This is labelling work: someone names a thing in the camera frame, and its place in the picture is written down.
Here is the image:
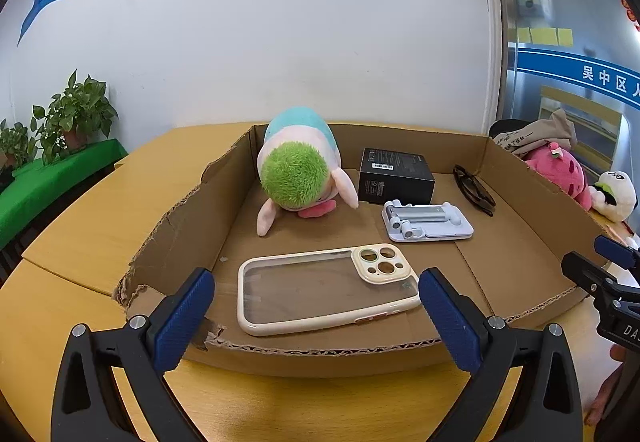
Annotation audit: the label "green table cloth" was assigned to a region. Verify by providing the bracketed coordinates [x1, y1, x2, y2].
[0, 138, 129, 248]

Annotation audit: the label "cream clear phone case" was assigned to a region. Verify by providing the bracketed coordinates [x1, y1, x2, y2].
[237, 244, 422, 337]

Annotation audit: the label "black cap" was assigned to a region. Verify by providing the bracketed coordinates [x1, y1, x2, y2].
[487, 118, 523, 139]

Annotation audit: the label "panda plush toy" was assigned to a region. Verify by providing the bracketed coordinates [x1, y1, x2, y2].
[587, 170, 638, 223]

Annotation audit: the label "teal pink green plush toy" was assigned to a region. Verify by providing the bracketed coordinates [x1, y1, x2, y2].
[256, 106, 360, 238]

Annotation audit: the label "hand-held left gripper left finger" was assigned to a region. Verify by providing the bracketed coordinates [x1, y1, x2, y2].
[51, 266, 217, 442]

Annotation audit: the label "grey cloth bag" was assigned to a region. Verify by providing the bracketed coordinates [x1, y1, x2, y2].
[492, 108, 578, 158]

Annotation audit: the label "brown cardboard box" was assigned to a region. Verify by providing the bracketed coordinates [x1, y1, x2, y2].
[112, 122, 616, 379]

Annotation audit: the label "black sunglasses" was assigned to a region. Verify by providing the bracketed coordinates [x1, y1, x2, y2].
[452, 164, 497, 218]

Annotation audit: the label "white folding phone stand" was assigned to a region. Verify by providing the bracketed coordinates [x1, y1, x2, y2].
[381, 199, 474, 244]

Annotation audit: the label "red festive window sticker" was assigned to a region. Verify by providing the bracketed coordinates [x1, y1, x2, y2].
[620, 0, 640, 33]

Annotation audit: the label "blue glass wall band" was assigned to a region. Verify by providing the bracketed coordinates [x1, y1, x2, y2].
[516, 44, 640, 110]

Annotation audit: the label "large potted green plant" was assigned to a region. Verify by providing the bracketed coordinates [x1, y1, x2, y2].
[31, 69, 120, 165]

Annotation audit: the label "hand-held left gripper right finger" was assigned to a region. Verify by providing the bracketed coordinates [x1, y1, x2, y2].
[418, 268, 583, 442]

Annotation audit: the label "black product box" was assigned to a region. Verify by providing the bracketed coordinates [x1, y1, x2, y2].
[357, 147, 436, 206]

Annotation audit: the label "small potted green plant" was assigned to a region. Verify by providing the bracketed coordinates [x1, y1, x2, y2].
[0, 119, 37, 173]

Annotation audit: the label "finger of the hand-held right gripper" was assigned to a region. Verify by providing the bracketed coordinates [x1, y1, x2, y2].
[594, 234, 640, 269]
[560, 251, 640, 304]

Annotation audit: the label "person's right hand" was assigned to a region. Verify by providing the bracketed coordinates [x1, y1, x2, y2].
[584, 344, 624, 428]

